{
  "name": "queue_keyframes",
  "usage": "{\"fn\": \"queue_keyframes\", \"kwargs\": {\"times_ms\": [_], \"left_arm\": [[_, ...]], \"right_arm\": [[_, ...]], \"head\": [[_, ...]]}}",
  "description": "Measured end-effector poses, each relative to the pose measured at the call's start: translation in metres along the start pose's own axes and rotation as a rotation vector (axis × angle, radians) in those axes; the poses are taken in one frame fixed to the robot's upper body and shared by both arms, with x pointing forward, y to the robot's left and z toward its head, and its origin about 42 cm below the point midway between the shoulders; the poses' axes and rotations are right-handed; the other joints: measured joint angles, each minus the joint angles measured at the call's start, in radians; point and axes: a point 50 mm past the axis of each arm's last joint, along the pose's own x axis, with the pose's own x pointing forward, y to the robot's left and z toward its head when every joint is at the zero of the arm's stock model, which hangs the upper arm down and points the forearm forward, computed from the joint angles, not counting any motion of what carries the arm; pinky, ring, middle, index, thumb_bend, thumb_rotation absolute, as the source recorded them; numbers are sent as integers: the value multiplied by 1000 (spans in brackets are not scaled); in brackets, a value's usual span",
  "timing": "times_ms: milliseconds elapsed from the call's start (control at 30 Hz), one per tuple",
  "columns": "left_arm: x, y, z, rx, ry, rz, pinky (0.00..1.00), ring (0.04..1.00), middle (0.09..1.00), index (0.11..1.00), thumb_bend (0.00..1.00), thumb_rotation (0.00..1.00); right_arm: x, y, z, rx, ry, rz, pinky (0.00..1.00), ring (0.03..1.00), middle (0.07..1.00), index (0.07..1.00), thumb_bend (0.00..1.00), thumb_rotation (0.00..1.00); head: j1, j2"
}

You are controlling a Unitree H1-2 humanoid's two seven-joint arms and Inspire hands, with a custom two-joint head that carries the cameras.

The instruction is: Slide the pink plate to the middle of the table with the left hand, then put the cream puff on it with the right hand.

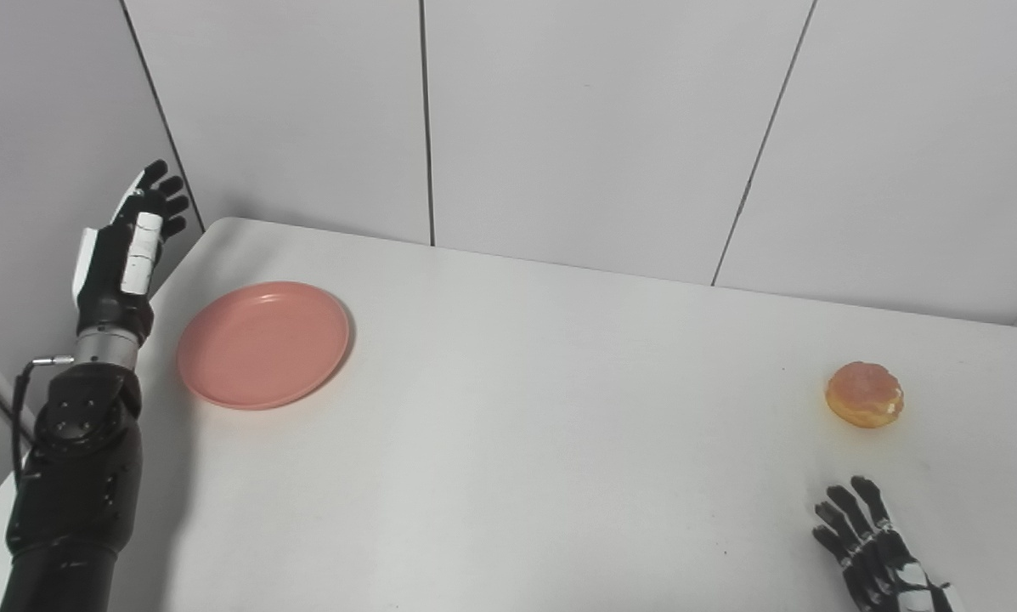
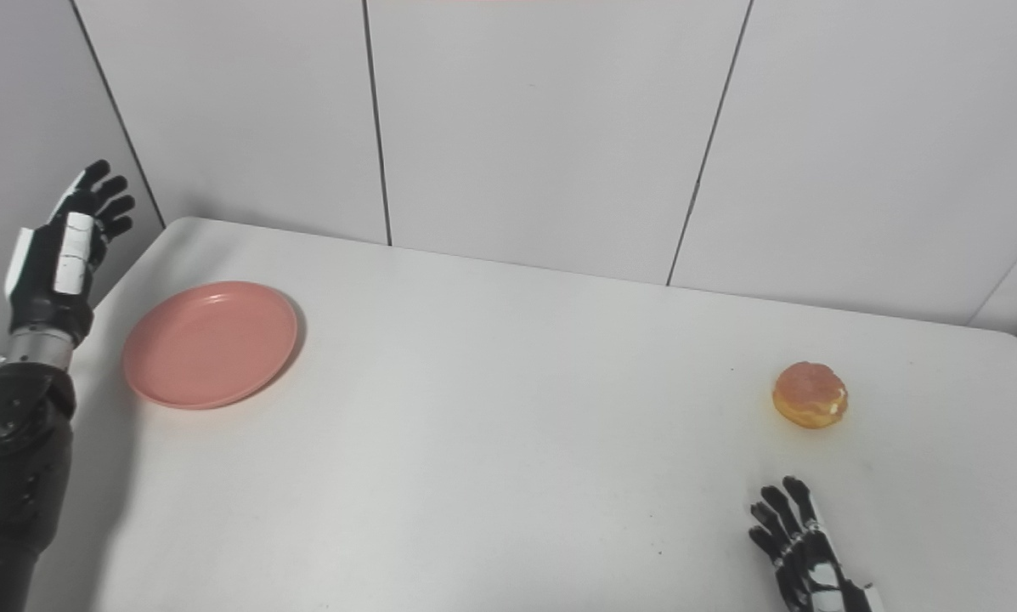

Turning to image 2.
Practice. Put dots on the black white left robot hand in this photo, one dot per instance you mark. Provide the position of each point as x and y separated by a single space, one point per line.
49 272

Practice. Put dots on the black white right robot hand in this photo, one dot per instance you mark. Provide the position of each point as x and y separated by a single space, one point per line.
814 569

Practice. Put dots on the pink round plate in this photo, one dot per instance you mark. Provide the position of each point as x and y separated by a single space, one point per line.
211 344

